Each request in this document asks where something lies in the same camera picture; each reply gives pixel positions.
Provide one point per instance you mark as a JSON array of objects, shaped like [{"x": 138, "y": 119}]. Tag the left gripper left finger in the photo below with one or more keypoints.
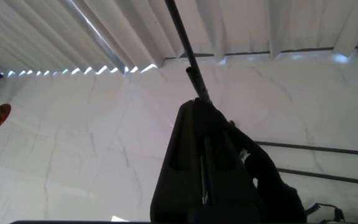
[{"x": 182, "y": 174}]

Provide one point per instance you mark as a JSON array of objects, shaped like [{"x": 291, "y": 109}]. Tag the black short-sleeved shirt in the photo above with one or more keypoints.
[{"x": 275, "y": 186}]

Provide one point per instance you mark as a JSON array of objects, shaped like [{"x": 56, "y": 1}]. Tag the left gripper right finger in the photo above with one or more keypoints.
[{"x": 228, "y": 193}]

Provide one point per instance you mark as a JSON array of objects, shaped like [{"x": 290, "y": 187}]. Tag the black clothes rack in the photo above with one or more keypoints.
[{"x": 184, "y": 40}]

